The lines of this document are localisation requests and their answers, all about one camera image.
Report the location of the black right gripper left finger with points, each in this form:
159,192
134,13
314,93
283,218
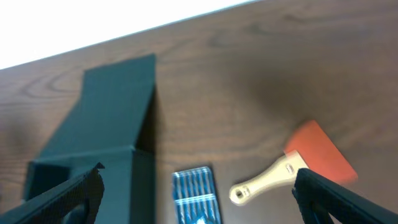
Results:
76,200

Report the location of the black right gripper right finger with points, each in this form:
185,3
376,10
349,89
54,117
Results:
321,200

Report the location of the orange scraper wooden handle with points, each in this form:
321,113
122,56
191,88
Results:
308,147

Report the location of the blue screwdriver set case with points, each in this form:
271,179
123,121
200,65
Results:
195,196

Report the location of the dark green open box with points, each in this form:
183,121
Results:
104,127

